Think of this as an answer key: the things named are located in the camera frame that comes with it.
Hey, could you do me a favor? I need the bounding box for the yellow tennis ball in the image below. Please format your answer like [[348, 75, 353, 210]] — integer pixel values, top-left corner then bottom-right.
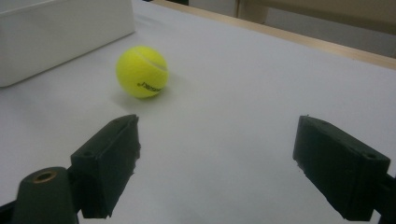
[[115, 45, 170, 100]]

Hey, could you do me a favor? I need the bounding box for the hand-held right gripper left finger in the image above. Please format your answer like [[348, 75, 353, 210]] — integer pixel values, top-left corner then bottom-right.
[[70, 114, 142, 219]]

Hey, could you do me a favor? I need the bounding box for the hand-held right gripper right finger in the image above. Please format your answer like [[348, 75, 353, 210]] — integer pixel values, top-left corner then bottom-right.
[[292, 115, 392, 222]]

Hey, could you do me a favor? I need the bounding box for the white plastic box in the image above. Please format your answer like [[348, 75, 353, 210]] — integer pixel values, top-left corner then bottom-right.
[[0, 0, 136, 88]]

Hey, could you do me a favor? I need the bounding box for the white table cover sheet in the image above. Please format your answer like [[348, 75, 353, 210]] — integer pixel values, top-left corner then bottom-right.
[[0, 0, 396, 224]]

